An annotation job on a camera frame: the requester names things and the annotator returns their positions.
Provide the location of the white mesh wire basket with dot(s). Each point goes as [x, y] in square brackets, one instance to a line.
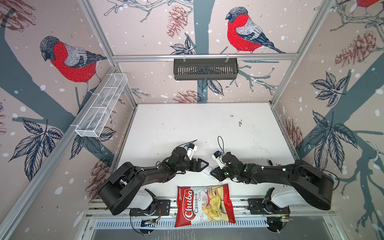
[98, 114]

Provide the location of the red Chuba cassava chips bag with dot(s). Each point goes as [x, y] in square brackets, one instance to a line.
[201, 205]

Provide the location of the white remote control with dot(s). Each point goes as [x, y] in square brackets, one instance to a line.
[207, 170]

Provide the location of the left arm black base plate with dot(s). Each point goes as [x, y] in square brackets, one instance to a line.
[156, 208]

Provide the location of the black hanging wire basket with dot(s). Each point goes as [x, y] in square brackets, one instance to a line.
[205, 69]

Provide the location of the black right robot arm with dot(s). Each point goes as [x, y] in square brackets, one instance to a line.
[314, 186]

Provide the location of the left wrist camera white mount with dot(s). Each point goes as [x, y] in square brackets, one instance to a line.
[191, 149]

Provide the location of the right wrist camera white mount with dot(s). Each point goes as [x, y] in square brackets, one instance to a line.
[217, 156]

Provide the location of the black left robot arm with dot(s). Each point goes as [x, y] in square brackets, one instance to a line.
[121, 190]

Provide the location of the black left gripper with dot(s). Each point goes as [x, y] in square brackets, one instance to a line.
[198, 168]

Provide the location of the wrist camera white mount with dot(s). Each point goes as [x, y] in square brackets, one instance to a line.
[217, 156]
[191, 149]

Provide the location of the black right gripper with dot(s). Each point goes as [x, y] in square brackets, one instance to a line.
[218, 174]

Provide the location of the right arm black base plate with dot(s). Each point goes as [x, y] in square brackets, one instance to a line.
[262, 207]

